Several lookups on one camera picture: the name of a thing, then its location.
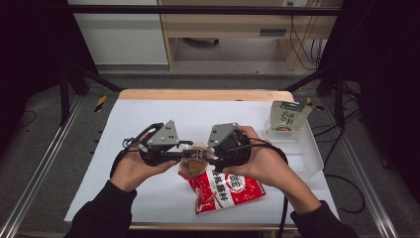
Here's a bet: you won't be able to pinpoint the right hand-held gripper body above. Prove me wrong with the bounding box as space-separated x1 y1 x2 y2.
207 122 254 173

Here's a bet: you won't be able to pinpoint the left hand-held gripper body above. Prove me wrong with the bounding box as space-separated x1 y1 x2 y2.
138 119 186 167

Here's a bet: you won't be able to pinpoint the orange spout sauce pouch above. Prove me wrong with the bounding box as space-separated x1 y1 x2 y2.
177 140 216 179

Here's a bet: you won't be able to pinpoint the red and white seasoning packet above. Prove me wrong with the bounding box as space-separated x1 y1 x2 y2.
185 165 267 216

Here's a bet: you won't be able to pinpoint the green and cream food pouch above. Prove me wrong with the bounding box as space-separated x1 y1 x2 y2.
269 100 314 133

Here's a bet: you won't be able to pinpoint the clear plastic container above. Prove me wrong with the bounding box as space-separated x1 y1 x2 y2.
262 111 325 182

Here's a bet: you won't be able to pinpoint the person's right hand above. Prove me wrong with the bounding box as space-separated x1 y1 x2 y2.
222 125 293 190

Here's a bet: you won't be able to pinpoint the person's left hand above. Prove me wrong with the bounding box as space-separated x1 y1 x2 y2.
110 131 180 193

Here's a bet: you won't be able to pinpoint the white table mat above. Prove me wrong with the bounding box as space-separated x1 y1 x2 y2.
63 98 341 224

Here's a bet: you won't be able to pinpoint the wooden table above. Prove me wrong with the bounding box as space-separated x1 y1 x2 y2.
127 87 300 232

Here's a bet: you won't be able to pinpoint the yellow and black tape marker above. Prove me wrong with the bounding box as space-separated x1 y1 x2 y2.
305 95 325 112
93 94 109 114

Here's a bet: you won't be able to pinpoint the black metal stand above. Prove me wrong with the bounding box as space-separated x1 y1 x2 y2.
282 61 347 131
58 59 124 127

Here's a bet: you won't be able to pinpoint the white cabinet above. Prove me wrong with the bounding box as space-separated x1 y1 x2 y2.
67 0 169 66

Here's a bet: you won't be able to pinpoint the grey desk label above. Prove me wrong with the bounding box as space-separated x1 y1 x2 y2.
259 28 288 38

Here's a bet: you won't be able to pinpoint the light wooden desk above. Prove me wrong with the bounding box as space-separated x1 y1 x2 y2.
157 0 345 71

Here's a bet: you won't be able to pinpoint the black curtain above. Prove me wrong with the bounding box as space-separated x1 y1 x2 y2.
318 0 420 199
0 0 100 157

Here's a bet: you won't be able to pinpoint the left hand-held gripper cable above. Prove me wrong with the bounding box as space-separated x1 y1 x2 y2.
109 122 165 179

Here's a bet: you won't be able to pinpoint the hand-held gripper cable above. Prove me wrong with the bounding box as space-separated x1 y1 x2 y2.
109 122 165 179
227 138 289 238

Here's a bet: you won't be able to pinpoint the right hand-held gripper cable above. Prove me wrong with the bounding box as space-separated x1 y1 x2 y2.
227 138 289 238

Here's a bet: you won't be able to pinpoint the black hanging cables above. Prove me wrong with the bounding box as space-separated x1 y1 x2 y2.
286 1 324 71

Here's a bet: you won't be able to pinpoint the aluminium rail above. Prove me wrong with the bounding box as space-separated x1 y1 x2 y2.
320 96 401 238
0 94 84 238

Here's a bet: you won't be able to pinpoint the black horizontal frame bar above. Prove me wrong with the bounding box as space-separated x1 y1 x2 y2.
65 4 345 17

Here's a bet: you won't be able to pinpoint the thin black floor cable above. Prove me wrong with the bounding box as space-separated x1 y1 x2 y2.
15 109 38 131

